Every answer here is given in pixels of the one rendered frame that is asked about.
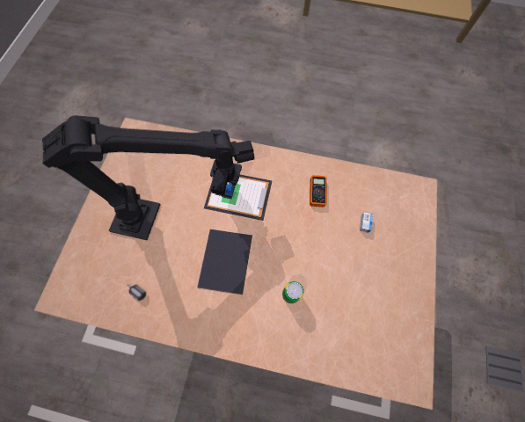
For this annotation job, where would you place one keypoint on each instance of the small blue and white box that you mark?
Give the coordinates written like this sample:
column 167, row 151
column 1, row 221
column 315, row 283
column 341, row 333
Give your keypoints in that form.
column 366, row 222

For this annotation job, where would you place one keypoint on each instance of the orange digital multimeter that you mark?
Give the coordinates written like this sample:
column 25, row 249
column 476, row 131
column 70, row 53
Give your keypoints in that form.
column 318, row 191

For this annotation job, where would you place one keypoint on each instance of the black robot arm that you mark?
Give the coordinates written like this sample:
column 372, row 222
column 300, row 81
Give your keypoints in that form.
column 72, row 139

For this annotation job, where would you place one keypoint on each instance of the blue self-inking stamp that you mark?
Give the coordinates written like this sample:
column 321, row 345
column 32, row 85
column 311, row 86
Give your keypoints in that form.
column 229, row 191

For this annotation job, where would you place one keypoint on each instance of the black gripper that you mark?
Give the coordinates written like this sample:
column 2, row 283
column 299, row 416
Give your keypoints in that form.
column 238, row 168

